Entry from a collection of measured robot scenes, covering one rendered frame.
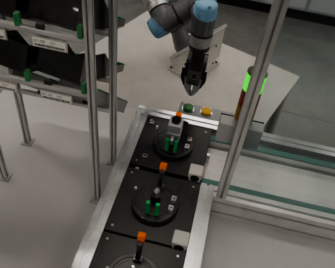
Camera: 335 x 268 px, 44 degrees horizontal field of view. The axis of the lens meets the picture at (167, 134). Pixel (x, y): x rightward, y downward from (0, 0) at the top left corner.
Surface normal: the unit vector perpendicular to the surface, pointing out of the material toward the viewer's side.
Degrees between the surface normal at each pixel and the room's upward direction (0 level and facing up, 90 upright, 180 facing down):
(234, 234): 0
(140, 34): 0
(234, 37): 1
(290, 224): 90
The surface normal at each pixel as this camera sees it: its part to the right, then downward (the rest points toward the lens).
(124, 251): 0.09, -0.70
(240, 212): -0.22, 0.68
